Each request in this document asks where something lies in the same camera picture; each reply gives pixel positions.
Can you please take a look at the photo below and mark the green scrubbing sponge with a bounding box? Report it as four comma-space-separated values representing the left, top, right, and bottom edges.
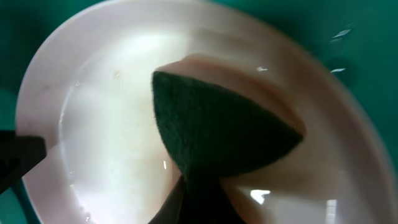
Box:
152, 55, 306, 223

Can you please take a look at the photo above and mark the white pink plate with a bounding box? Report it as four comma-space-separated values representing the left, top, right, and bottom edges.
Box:
16, 1, 397, 223

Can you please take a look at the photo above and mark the teal plastic tray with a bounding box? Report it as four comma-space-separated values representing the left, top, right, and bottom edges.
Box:
0, 0, 398, 224

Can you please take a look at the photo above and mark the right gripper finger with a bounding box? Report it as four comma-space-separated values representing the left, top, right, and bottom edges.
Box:
149, 177, 186, 224

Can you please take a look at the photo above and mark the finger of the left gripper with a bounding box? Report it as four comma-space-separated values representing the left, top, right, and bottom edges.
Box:
0, 130, 47, 193

